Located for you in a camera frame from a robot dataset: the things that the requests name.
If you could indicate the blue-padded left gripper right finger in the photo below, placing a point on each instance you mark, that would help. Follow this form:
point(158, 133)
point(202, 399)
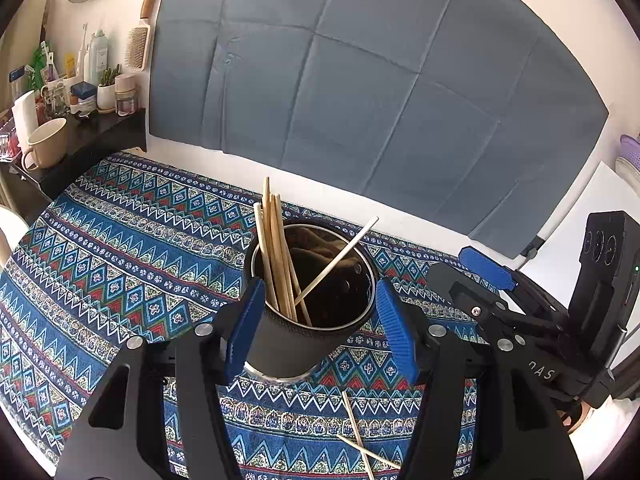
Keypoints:
point(518, 434)

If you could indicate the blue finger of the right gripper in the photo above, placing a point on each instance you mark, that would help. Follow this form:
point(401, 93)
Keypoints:
point(497, 275)

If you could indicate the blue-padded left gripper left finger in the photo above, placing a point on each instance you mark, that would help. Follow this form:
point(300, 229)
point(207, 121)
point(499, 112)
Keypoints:
point(120, 433)

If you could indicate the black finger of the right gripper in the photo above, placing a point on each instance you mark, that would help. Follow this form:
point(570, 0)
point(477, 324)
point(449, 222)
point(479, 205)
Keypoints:
point(440, 279)

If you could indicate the person's right hand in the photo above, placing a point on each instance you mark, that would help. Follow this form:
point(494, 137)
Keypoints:
point(572, 415)

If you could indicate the short wooden chopstick on cloth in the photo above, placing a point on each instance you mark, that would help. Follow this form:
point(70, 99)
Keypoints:
point(369, 453)

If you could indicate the black cylindrical utensil holder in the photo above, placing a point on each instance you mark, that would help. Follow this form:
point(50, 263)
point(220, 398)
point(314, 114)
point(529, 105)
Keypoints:
point(287, 349)

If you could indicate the blue patterned tablecloth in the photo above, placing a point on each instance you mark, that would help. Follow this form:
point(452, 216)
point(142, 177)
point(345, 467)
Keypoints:
point(135, 247)

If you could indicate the purple basket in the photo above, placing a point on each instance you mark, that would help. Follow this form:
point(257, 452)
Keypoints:
point(630, 149)

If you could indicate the wooden chopstick in holder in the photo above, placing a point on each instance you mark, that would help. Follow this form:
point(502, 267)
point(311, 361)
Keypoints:
point(289, 262)
point(293, 315)

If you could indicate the black side shelf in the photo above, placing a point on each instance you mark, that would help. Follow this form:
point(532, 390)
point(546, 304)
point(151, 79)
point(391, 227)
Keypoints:
point(88, 142)

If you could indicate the beige ceramic mug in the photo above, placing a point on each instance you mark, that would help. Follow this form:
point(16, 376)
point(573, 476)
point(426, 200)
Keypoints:
point(47, 145)

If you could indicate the clear pink organizer box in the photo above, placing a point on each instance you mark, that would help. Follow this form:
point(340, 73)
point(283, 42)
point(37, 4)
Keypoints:
point(9, 147)

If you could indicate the pink lidded jar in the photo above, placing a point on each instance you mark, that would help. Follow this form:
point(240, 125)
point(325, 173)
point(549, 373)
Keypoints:
point(126, 94)

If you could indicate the small potted plant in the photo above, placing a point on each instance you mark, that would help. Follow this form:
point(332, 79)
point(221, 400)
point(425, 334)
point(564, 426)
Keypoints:
point(105, 97)

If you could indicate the white paper towel roll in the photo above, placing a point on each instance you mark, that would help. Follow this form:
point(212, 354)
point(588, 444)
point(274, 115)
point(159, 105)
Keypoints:
point(25, 118)

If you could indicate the blue lidded cream jar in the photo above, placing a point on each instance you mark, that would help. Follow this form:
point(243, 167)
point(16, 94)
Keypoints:
point(83, 98)

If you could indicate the white electric toothbrush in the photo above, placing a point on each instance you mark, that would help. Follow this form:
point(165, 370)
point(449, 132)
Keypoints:
point(80, 60)

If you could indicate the white lotion bottle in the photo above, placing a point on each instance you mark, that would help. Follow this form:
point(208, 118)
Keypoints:
point(98, 57)

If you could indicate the wooden hair brush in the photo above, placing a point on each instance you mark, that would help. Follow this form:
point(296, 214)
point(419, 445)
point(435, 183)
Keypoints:
point(139, 39)

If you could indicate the grey-blue wall cloth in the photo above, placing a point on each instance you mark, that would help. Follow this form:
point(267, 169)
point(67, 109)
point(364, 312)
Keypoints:
point(471, 114)

